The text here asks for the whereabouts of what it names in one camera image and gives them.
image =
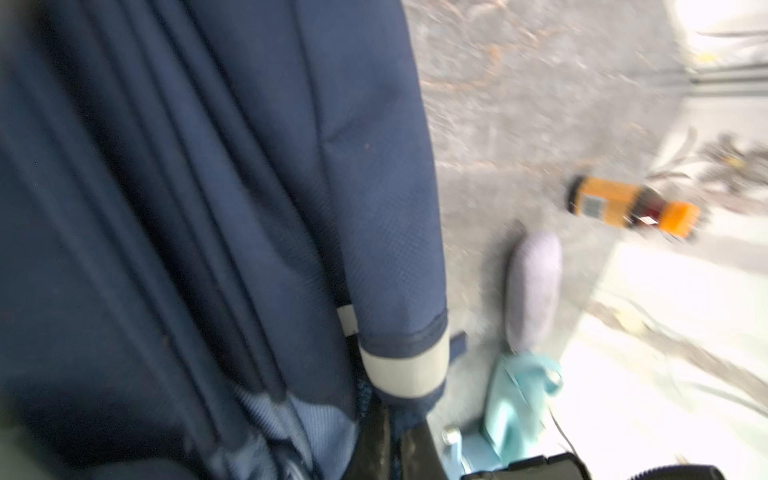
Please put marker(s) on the purple cylindrical case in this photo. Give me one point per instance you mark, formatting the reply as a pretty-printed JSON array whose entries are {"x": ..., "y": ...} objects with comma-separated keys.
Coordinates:
[{"x": 532, "y": 289}]

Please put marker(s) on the navy blue student backpack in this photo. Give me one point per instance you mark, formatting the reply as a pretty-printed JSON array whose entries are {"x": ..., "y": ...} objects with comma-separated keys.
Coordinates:
[{"x": 220, "y": 238}]

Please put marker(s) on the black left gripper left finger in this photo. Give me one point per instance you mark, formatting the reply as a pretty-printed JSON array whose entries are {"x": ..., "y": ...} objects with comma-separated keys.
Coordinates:
[{"x": 371, "y": 459}]

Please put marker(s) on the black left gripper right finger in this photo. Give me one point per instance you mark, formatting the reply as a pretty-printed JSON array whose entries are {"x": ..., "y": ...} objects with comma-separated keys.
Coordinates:
[{"x": 419, "y": 457}]

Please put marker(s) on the light teal pencil pouch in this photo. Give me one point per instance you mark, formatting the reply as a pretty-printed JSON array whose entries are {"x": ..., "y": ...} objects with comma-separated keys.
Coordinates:
[{"x": 519, "y": 392}]

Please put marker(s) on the brown bottle with orange cap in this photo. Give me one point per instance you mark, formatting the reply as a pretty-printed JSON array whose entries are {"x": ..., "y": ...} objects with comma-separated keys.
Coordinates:
[{"x": 631, "y": 206}]

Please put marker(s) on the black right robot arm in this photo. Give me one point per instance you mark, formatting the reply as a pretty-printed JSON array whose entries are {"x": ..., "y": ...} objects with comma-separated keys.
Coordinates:
[{"x": 568, "y": 466}]

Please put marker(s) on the small light blue box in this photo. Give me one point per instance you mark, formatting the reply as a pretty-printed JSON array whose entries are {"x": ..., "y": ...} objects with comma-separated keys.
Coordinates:
[{"x": 466, "y": 451}]

